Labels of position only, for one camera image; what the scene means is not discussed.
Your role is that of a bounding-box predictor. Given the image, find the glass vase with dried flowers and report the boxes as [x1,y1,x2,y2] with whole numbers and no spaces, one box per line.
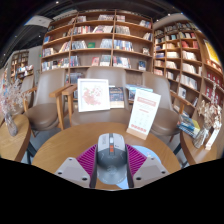
[0,78,29,138]
[192,81,224,150]

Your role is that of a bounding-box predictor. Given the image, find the white framed floral picture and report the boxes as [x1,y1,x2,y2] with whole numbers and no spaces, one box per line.
[77,78,111,113]

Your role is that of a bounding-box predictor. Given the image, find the stack of books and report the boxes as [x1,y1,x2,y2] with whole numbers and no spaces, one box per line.
[176,114,201,139]

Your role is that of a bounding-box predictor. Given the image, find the round wooden side table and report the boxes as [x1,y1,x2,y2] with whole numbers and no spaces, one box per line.
[0,114,33,164]
[179,128,224,167]

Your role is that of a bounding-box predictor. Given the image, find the flat wooden bookshelf unit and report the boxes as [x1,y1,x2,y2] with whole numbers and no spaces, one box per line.
[39,9,155,73]

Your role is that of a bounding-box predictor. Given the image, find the grey computer mouse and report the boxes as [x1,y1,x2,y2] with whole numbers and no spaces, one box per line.
[96,132,128,184]

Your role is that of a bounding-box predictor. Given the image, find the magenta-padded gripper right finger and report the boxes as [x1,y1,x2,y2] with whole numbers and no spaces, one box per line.
[125,143,171,189]

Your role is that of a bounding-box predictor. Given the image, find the small distant bookshelf unit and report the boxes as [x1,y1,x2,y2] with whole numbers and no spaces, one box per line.
[9,49,36,83]

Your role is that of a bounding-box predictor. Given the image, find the beige wooden-armed armchair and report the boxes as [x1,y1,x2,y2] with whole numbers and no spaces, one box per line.
[61,65,134,128]
[22,68,73,138]
[141,70,195,144]

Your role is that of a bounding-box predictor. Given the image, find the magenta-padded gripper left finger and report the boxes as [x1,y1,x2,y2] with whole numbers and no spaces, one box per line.
[54,144,98,189]

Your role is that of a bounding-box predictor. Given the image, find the curved wooden bookshelf unit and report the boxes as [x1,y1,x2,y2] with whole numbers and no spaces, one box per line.
[152,18,224,118]

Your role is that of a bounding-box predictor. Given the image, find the white table sign card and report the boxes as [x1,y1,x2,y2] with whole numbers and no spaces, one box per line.
[204,128,221,151]

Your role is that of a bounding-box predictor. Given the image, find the dark upright book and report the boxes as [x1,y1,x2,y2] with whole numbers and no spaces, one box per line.
[109,86,125,109]

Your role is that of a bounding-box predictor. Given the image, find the white red sign stand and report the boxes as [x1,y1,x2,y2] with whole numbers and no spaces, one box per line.
[126,88,162,141]

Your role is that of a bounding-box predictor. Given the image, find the blue flat books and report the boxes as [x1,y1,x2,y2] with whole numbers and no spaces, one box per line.
[124,83,154,101]

